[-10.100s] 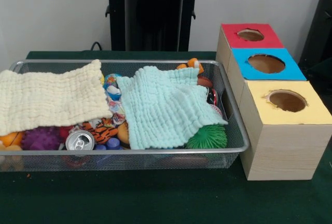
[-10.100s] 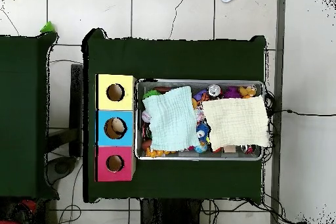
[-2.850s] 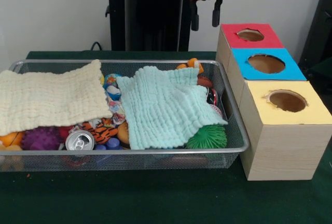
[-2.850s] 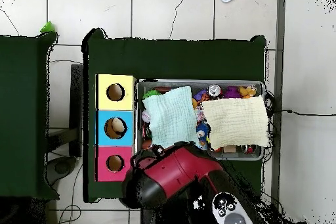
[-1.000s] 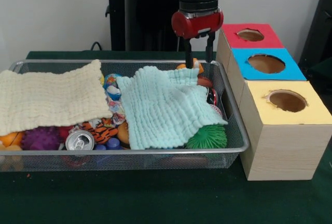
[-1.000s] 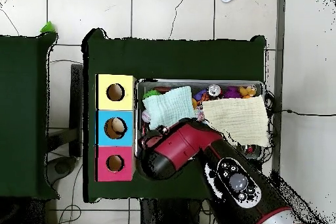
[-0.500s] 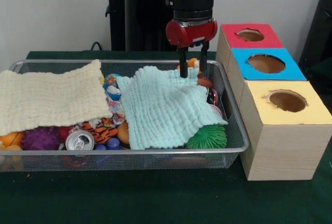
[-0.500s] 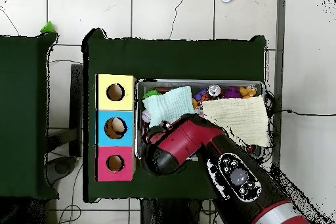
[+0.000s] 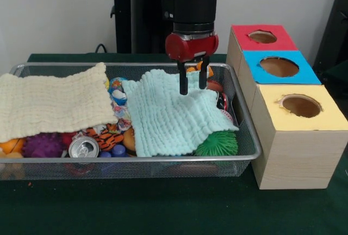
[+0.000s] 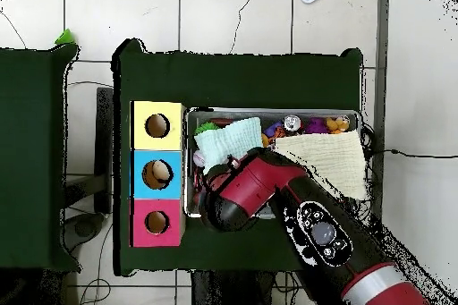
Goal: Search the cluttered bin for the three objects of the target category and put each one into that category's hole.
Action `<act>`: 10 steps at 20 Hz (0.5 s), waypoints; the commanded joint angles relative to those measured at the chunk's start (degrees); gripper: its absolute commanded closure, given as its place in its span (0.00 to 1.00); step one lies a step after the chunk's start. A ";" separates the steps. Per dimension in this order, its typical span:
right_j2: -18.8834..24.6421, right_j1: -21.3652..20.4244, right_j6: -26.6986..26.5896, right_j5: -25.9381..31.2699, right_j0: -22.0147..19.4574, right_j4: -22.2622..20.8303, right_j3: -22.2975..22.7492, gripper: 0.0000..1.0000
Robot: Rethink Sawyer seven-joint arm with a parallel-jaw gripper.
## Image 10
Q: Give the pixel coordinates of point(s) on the wooden box with three holes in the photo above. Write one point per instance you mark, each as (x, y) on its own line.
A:
(157, 144)

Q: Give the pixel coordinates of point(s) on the small bright green object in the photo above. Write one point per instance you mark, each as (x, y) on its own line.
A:
(65, 37)

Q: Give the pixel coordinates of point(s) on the white baseball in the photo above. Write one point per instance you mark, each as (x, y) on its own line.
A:
(198, 158)

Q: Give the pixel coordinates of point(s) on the orange yellow plush toy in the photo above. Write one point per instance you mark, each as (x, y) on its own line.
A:
(335, 124)

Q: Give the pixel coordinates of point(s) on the green covered side table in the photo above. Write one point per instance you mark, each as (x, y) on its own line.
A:
(28, 158)

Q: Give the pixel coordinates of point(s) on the green spiky ball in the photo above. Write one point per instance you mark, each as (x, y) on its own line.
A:
(205, 128)

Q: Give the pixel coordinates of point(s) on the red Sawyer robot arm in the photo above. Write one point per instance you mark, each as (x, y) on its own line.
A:
(257, 183)

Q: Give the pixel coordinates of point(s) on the cream muslin cloth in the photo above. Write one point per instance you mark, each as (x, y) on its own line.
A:
(336, 154)

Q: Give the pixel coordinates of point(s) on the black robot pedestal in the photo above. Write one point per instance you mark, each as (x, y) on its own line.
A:
(232, 290)

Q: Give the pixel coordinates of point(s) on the silver drink can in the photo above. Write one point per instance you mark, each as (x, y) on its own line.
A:
(292, 122)

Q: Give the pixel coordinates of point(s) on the purple knobbly ball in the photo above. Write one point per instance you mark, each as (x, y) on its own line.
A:
(315, 125)

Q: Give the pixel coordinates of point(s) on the light blue muslin cloth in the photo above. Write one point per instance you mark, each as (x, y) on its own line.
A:
(222, 142)

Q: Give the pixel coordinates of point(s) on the dark grey floor pedal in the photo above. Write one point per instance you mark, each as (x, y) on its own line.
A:
(84, 228)

